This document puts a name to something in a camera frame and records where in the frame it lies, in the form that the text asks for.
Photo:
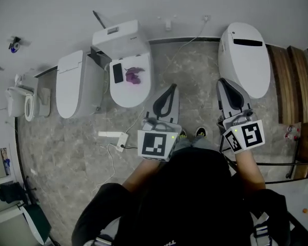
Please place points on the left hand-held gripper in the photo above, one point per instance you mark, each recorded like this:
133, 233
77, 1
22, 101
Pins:
154, 142

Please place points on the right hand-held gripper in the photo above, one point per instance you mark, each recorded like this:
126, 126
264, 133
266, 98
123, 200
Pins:
250, 134

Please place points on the person's right forearm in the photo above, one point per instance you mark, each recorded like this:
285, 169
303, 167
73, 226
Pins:
249, 168

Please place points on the person's left forearm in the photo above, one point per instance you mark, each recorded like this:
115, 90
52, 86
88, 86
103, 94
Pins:
141, 173

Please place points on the white toilet with square tank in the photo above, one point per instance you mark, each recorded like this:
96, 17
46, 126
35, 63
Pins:
128, 96

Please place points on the white oval toilet black strip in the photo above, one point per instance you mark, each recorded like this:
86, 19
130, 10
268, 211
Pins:
246, 65

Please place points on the white toilet with long lid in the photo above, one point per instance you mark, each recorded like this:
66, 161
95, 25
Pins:
72, 86

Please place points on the small white toilet open seat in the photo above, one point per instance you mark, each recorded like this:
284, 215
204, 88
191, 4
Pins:
14, 104

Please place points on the person's left black yellow shoe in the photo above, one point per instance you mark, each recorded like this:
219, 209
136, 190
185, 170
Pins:
182, 134

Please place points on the person's black yellow shoe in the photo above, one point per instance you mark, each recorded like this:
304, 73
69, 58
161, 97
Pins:
182, 134
201, 132

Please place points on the purple cloth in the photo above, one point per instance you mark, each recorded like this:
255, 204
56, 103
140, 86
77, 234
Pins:
134, 76

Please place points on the person's right black yellow shoe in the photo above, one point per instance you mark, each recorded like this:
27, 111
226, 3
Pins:
201, 132

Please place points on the person's grey trousers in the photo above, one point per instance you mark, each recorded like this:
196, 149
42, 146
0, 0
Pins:
195, 143

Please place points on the white power strip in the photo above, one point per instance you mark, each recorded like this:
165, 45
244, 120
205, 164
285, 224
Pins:
122, 141

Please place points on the stack of wooden planks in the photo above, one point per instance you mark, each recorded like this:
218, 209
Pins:
285, 86

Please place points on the black smartphone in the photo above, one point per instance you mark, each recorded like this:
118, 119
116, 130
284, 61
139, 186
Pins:
117, 73

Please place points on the white flat adapter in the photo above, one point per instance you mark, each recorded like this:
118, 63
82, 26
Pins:
107, 134

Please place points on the small bottle with red cap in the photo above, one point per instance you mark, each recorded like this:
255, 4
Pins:
292, 129
291, 136

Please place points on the black metal stand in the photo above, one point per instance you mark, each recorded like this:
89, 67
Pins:
285, 164

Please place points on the person's black shirt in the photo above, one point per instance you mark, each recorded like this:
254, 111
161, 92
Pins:
190, 201

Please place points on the long black rod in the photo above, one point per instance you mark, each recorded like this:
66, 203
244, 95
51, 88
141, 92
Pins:
99, 19

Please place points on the black bag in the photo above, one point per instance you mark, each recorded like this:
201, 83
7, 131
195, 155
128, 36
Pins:
10, 192

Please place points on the white wall socket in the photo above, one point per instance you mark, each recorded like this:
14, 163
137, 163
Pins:
206, 18

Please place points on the chrome wall roll holder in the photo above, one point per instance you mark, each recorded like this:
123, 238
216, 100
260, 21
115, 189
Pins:
15, 45

